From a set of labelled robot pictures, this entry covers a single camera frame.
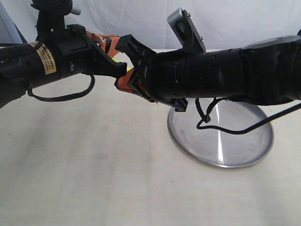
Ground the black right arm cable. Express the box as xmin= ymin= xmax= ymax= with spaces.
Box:
xmin=194 ymin=97 xmax=301 ymax=136

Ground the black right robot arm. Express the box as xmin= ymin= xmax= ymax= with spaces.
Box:
xmin=116 ymin=35 xmax=301 ymax=112

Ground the thin yellow strip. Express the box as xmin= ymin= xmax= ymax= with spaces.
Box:
xmin=112 ymin=53 xmax=134 ymax=72

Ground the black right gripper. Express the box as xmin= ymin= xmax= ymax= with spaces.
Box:
xmin=114 ymin=34 xmax=188 ymax=112

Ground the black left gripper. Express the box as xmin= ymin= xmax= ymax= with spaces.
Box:
xmin=55 ymin=24 xmax=127 ymax=79

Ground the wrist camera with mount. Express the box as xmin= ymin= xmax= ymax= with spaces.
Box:
xmin=167 ymin=7 xmax=206 ymax=54
xmin=31 ymin=0 xmax=81 ymax=43

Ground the round silver metal plate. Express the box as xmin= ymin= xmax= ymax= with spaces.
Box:
xmin=167 ymin=99 xmax=274 ymax=168

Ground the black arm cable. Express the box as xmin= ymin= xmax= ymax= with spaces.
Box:
xmin=0 ymin=42 xmax=95 ymax=103
xmin=194 ymin=97 xmax=301 ymax=136

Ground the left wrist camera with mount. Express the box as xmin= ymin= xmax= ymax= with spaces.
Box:
xmin=31 ymin=0 xmax=81 ymax=43

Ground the white backdrop cloth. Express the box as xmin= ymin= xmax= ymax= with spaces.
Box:
xmin=0 ymin=0 xmax=301 ymax=51

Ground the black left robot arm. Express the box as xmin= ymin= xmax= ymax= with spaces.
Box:
xmin=0 ymin=24 xmax=127 ymax=107

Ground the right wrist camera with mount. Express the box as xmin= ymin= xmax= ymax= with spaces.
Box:
xmin=167 ymin=7 xmax=206 ymax=54

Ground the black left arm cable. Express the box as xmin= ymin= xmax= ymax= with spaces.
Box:
xmin=0 ymin=42 xmax=95 ymax=103

